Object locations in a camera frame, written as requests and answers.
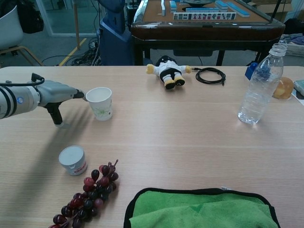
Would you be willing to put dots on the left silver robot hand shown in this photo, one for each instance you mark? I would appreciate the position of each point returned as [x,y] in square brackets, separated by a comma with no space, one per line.
[57,92]

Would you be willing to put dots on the small white paper cup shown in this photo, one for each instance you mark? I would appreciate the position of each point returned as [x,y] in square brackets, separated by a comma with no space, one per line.
[101,107]

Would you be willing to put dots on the clear plastic bottle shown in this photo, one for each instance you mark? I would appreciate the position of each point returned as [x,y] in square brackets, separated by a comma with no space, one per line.
[256,99]

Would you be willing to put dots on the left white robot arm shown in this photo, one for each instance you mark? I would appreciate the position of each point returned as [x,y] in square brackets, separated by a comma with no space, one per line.
[14,102]

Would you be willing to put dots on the small grey round lid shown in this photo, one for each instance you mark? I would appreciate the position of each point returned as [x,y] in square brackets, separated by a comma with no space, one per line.
[71,159]

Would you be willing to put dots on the wooden pole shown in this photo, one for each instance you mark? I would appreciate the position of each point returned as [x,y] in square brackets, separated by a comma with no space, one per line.
[76,26]

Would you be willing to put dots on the white wooden-legged chair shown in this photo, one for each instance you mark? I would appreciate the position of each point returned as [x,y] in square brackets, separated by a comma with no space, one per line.
[9,31]

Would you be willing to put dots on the black bag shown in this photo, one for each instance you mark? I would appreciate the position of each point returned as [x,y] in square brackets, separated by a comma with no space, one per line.
[31,19]

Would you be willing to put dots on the dark red grape bunch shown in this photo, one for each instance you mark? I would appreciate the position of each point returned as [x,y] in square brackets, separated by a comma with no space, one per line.
[92,194]

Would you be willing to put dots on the black-haired plush doll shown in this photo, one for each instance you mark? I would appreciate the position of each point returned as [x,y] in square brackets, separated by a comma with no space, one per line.
[168,70]

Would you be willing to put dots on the blue backed mahjong tile row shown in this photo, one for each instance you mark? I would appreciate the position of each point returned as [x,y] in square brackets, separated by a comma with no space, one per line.
[221,4]
[163,7]
[173,6]
[238,10]
[202,9]

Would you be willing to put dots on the brown mahjong table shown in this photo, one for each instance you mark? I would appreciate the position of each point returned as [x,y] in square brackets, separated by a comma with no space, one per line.
[206,33]

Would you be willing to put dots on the face-up mahjong tile row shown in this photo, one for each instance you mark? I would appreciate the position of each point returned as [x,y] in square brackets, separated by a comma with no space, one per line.
[204,16]

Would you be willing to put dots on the dark round dish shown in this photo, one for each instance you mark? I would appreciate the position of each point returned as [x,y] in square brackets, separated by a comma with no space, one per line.
[197,2]

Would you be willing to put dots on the green black-edged microfiber cloth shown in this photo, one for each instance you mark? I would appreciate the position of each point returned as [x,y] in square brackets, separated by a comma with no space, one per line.
[202,211]

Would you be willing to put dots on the blue toy building block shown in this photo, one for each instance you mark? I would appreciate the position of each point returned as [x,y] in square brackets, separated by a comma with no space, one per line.
[249,71]

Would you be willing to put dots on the black tripod stand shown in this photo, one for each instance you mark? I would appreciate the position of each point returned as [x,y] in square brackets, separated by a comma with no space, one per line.
[275,10]

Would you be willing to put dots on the white plastic basket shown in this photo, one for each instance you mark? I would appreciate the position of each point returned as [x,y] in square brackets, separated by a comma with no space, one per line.
[294,50]

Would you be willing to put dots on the printed photo card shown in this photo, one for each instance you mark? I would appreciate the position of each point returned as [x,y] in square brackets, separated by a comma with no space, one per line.
[299,88]

